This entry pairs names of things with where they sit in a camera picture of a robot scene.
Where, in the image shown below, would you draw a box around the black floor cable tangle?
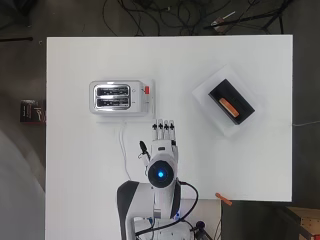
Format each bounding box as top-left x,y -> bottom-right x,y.
101,0 -> 234,37

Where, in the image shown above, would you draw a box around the white toaster cable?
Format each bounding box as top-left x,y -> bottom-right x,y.
118,121 -> 133,182

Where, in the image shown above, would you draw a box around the black block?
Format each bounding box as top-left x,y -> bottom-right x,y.
208,78 -> 256,126

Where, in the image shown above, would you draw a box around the dark red printed box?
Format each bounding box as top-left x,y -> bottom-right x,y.
19,98 -> 47,124

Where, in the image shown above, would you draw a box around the steel toaster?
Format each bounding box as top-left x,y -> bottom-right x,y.
88,79 -> 155,117

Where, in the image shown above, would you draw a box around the black round plug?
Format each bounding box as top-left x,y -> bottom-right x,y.
194,219 -> 214,240

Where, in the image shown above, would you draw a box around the silver brown floor tool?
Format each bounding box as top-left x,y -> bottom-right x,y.
210,10 -> 237,33

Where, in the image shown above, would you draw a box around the thin white cable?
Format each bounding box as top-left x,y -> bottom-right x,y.
292,120 -> 320,128

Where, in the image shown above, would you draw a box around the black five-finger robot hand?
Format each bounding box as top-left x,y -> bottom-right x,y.
138,118 -> 179,174

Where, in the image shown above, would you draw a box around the orange cube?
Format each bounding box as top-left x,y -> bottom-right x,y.
218,97 -> 241,119

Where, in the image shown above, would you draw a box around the wooden box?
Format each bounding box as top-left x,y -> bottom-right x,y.
285,206 -> 320,240

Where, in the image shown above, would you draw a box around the orange clamp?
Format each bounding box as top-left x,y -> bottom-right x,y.
214,192 -> 234,206

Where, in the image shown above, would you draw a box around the white flat box under block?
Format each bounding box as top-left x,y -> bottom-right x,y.
191,64 -> 268,138

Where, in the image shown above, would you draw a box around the black tripod legs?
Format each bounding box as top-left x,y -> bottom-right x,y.
203,0 -> 296,35

